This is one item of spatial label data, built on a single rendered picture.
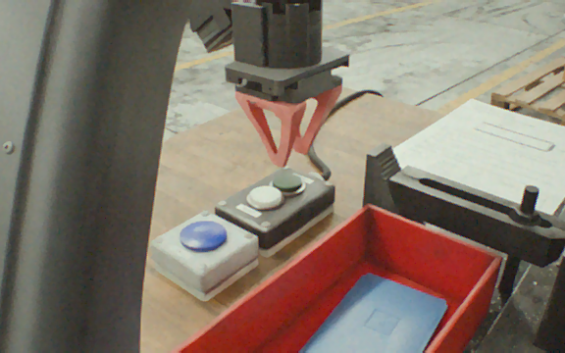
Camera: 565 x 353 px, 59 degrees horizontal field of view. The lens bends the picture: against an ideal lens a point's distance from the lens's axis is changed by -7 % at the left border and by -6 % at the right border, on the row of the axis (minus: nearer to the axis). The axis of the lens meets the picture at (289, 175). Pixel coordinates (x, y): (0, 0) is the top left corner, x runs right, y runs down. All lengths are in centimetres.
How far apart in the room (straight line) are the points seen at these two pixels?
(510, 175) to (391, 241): 25
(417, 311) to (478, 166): 29
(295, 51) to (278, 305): 20
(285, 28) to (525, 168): 37
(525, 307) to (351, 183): 24
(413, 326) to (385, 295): 4
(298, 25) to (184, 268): 21
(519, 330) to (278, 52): 29
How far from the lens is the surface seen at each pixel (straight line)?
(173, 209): 55
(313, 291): 41
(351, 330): 40
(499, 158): 69
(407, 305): 42
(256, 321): 37
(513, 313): 46
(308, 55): 44
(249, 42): 45
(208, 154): 66
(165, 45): 16
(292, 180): 52
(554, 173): 69
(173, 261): 44
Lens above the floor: 119
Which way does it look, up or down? 29 degrees down
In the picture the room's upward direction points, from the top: straight up
